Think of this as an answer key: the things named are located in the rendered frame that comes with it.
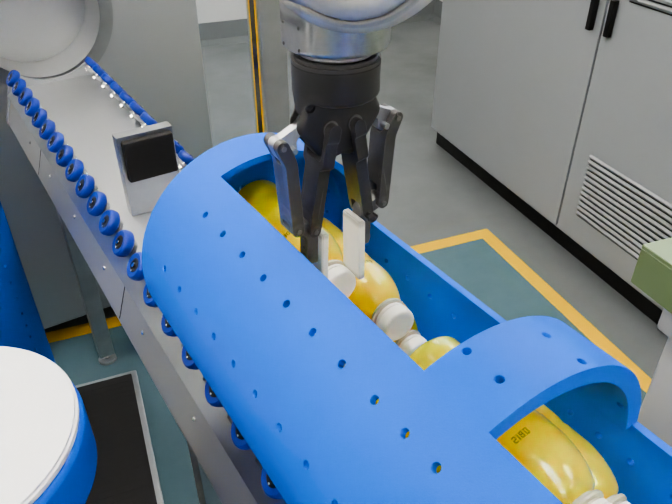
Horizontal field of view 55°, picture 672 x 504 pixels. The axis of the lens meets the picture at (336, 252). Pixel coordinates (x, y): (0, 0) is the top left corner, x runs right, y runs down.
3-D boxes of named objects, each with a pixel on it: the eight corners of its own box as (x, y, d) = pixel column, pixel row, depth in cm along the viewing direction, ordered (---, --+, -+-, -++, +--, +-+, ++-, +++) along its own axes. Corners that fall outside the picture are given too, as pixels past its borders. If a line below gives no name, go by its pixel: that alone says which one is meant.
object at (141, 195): (179, 196, 125) (167, 120, 116) (187, 205, 122) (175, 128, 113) (127, 211, 120) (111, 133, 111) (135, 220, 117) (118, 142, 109)
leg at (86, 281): (113, 351, 223) (71, 191, 187) (119, 361, 219) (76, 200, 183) (96, 358, 220) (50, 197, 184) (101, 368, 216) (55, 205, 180)
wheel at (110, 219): (116, 207, 112) (105, 203, 111) (124, 218, 109) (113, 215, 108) (104, 229, 113) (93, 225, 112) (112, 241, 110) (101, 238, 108)
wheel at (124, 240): (130, 227, 107) (119, 223, 106) (139, 239, 104) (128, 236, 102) (117, 249, 108) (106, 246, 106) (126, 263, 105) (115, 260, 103)
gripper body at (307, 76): (353, 29, 58) (351, 126, 63) (268, 45, 54) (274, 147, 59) (404, 51, 53) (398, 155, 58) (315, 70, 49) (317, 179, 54)
